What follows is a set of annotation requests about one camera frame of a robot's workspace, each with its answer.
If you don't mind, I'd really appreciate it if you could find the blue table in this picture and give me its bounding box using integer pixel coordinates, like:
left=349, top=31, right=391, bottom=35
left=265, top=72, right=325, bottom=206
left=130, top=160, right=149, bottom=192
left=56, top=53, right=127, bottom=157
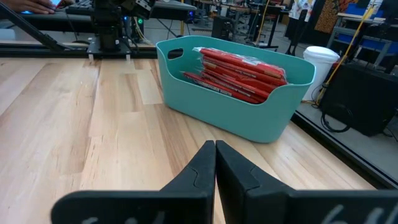
left=335, top=2, right=398, bottom=55

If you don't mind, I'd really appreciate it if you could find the white floral hanging cloth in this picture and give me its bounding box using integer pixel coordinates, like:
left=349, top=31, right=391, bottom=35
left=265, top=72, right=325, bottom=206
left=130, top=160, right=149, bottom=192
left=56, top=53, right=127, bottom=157
left=288, top=0, right=317, bottom=22

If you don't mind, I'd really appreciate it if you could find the white bucket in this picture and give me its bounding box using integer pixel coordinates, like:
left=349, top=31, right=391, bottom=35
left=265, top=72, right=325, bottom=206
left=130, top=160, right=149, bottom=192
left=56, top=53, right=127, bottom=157
left=303, top=45, right=341, bottom=102

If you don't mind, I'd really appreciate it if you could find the orange patterned hanging cloth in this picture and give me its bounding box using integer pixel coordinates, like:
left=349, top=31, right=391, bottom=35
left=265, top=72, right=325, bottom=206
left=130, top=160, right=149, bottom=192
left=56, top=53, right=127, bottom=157
left=313, top=0, right=358, bottom=34

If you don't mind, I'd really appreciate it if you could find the teal plastic basket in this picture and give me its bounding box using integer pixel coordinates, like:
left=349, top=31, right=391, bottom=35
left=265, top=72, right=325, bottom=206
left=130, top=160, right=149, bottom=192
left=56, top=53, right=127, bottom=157
left=155, top=35, right=317, bottom=144

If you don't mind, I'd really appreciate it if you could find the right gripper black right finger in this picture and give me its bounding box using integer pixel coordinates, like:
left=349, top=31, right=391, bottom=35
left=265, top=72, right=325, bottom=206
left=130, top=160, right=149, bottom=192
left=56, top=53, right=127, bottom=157
left=216, top=139, right=398, bottom=224

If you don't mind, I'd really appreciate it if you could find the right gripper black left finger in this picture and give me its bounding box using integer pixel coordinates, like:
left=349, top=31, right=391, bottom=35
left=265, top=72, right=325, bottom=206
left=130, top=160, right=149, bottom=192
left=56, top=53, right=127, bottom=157
left=51, top=140, right=216, bottom=224

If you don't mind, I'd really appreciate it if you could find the person's hand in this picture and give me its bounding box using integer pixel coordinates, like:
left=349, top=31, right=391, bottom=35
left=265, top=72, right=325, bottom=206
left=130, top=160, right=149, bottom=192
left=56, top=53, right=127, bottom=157
left=0, top=0, right=57, bottom=15

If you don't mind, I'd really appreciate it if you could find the backlit black keyboard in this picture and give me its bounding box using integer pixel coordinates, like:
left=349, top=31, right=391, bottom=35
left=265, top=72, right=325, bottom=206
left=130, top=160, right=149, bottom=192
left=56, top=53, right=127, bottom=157
left=65, top=0, right=94, bottom=16

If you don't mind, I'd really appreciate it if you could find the black desk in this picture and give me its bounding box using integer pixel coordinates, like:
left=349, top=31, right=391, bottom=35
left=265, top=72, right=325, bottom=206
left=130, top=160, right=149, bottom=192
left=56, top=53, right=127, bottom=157
left=18, top=0, right=197, bottom=30

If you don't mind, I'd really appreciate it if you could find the black cable coil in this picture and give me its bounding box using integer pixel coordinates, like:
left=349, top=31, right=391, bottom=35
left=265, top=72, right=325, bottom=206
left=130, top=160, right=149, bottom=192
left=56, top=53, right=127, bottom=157
left=321, top=103, right=354, bottom=134

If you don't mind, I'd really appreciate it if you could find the black box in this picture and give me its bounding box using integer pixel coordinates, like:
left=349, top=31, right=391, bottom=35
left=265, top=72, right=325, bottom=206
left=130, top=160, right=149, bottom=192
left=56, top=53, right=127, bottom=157
left=320, top=61, right=398, bottom=137

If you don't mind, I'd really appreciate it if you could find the yellow rope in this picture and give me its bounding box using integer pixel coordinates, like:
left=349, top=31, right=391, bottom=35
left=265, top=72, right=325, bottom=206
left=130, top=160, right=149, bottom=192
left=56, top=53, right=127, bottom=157
left=315, top=4, right=376, bottom=106

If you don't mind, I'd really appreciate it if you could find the black computer case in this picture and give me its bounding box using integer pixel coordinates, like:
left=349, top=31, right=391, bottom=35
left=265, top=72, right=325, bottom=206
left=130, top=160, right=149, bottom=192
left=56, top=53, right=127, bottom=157
left=211, top=14, right=241, bottom=42

